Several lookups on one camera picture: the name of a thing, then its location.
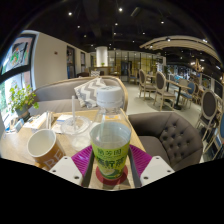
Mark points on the group of ceiling lights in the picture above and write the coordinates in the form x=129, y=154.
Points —
x=120, y=9

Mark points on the grey white chevron cushion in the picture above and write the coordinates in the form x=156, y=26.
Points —
x=88, y=91

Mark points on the white orange paper box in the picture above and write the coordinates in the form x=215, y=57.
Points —
x=36, y=121

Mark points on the green potted plant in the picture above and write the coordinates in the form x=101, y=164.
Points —
x=21, y=100

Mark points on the group of dining chairs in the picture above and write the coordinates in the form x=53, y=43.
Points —
x=206, y=103

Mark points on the clear plastic cup with straw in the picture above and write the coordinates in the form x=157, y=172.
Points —
x=75, y=125

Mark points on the tan ceramic mug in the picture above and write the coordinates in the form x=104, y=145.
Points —
x=45, y=148

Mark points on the large window with decals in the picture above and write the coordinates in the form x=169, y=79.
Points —
x=15, y=56

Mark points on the grey curved sofa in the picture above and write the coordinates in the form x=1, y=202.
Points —
x=56, y=95

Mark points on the white round column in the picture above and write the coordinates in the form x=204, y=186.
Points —
x=102, y=56

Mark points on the grey tufted armchair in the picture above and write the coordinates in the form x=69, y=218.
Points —
x=170, y=136

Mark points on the white leaflet stack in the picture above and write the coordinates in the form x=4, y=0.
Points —
x=61, y=120

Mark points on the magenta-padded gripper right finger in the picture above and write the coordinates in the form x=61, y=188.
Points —
x=151, y=166

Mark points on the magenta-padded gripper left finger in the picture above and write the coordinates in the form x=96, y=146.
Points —
x=71, y=166

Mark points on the green-labelled clear drink bottle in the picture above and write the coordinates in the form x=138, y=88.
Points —
x=110, y=146

